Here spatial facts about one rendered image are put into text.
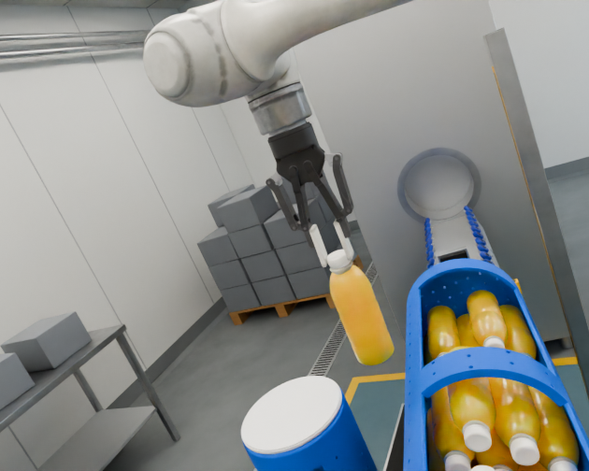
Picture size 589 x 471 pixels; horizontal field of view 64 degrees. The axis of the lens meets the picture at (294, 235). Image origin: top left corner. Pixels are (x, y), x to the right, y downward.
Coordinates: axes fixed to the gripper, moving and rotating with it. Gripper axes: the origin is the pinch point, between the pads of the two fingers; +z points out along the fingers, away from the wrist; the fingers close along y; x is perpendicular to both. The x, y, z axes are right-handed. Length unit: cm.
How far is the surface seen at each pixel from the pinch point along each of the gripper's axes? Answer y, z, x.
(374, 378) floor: 59, 148, -183
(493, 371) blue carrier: -18.7, 26.9, 4.5
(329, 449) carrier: 22, 52, -12
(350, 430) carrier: 18, 53, -20
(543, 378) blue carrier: -25.7, 30.9, 3.1
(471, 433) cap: -13.3, 31.5, 12.2
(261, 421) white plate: 40, 46, -19
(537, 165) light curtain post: -48, 23, -97
